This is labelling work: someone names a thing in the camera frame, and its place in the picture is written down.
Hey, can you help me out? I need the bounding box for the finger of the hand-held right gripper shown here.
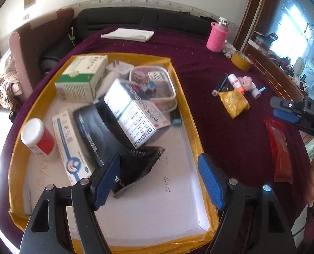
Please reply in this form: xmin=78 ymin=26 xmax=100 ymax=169
xmin=295 ymin=119 xmax=314 ymax=137
xmin=270 ymin=97 xmax=303 ymax=123

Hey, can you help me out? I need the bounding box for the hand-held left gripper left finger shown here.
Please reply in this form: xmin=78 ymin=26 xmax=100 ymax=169
xmin=20 ymin=152 xmax=120 ymax=254

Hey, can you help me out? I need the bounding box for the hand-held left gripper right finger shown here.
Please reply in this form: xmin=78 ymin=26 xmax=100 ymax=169
xmin=197 ymin=153 xmax=296 ymax=254

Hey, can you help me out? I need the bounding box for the black foil packet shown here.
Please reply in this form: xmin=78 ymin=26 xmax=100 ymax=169
xmin=73 ymin=102 xmax=166 ymax=199

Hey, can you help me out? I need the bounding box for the long white ointment box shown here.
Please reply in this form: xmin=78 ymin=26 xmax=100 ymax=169
xmin=52 ymin=106 xmax=99 ymax=186

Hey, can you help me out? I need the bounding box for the cardboard tray with yellow tape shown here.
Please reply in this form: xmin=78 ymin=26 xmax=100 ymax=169
xmin=8 ymin=52 xmax=220 ymax=253

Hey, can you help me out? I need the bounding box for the dark tube with teal cap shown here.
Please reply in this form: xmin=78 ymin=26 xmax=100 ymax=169
xmin=171 ymin=108 xmax=184 ymax=127

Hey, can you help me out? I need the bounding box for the white medicine box blue print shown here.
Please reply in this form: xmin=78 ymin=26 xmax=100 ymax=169
xmin=103 ymin=79 xmax=171 ymax=149

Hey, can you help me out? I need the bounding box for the white jar with red label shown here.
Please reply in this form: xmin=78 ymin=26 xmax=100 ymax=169
xmin=21 ymin=118 xmax=57 ymax=156

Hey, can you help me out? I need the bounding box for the white charger plug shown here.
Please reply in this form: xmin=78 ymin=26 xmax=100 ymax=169
xmin=106 ymin=59 xmax=134 ymax=81

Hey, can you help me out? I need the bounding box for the plastic container with printed lid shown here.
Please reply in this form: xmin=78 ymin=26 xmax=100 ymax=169
xmin=129 ymin=66 xmax=177 ymax=112

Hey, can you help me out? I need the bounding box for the green and white medicine box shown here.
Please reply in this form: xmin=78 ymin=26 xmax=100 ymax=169
xmin=54 ymin=55 xmax=109 ymax=103

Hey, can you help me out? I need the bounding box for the red packet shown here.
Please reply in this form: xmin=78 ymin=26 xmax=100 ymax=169
xmin=263 ymin=119 xmax=294 ymax=183

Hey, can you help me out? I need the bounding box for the pink plush toy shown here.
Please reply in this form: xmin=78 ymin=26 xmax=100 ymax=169
xmin=238 ymin=76 xmax=255 ymax=90

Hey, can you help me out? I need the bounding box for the yellow snack packet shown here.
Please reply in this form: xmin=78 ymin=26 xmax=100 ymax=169
xmin=217 ymin=89 xmax=251 ymax=119

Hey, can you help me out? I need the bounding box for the white tube with orange cap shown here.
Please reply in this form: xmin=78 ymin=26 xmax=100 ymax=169
xmin=228 ymin=74 xmax=245 ymax=94

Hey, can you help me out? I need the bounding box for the yellow tape roll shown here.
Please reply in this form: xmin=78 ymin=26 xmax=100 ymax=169
xmin=231 ymin=51 xmax=253 ymax=71

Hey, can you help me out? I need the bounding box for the black pen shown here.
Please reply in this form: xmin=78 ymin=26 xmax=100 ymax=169
xmin=212 ymin=73 xmax=228 ymax=97

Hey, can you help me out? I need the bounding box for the white figurine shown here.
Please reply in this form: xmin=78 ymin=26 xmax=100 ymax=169
xmin=222 ymin=41 xmax=236 ymax=58

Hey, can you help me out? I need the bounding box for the maroon tablecloth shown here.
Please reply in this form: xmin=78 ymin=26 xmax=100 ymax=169
xmin=0 ymin=26 xmax=314 ymax=254

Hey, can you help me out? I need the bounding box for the pink knitted bottle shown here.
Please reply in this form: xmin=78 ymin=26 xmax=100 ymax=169
xmin=206 ymin=17 xmax=231 ymax=52

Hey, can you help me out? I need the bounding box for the floral blanket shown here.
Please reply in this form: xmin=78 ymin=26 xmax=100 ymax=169
xmin=0 ymin=50 xmax=22 ymax=112

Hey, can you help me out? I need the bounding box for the white paper pad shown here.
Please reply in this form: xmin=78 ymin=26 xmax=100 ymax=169
xmin=101 ymin=28 xmax=155 ymax=42

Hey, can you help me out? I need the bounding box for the maroon chair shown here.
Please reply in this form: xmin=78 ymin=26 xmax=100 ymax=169
xmin=9 ymin=8 xmax=75 ymax=104

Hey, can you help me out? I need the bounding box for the black sofa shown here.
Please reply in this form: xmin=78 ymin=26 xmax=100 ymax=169
xmin=75 ymin=7 xmax=218 ymax=43

